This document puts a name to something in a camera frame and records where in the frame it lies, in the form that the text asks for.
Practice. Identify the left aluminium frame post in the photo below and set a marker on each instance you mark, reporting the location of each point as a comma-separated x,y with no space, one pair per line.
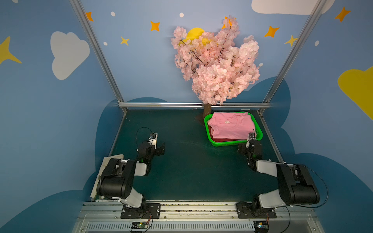
83,19

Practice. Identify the aluminium frame back bar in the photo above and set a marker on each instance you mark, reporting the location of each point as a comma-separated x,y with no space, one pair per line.
192,105

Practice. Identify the beige work glove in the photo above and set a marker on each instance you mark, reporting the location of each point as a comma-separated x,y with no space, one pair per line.
102,167

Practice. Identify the small circuit board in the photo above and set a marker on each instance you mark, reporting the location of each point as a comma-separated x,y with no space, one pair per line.
139,226
261,226

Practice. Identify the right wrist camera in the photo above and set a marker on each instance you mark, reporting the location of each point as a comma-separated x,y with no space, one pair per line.
251,136

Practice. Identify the aluminium frame post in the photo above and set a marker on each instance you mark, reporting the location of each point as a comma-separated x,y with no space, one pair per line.
83,19
303,36

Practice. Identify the right aluminium frame post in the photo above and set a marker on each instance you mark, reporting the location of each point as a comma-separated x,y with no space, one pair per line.
303,36

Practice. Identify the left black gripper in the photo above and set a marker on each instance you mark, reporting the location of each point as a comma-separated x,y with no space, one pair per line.
157,149

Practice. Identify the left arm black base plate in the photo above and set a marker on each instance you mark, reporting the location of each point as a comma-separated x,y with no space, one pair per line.
144,212

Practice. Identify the green plastic basket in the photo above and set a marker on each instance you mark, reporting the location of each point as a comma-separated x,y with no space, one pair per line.
259,133

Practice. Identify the right small circuit board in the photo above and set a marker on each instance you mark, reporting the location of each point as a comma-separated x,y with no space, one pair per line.
261,226

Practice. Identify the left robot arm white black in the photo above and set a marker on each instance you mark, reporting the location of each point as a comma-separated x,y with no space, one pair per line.
116,180

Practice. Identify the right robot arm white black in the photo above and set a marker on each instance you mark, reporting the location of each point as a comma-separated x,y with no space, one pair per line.
295,183

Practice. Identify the left small circuit board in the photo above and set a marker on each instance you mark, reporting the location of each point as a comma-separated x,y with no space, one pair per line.
139,226

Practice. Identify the aluminium front rail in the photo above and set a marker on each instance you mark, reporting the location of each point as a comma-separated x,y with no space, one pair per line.
194,217

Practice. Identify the pink t-shirt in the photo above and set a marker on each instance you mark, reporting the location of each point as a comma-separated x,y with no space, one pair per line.
237,126

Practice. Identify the dark red t-shirt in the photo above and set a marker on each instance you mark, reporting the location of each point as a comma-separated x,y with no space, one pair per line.
219,140

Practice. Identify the pink cherry blossom tree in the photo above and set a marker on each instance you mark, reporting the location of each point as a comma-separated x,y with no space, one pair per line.
218,69

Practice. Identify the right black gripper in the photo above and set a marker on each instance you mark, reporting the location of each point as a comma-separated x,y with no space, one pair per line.
249,146

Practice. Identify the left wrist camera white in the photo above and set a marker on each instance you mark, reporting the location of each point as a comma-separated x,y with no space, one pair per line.
153,139

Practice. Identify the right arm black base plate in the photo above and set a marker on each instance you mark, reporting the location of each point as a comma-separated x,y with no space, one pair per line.
254,210

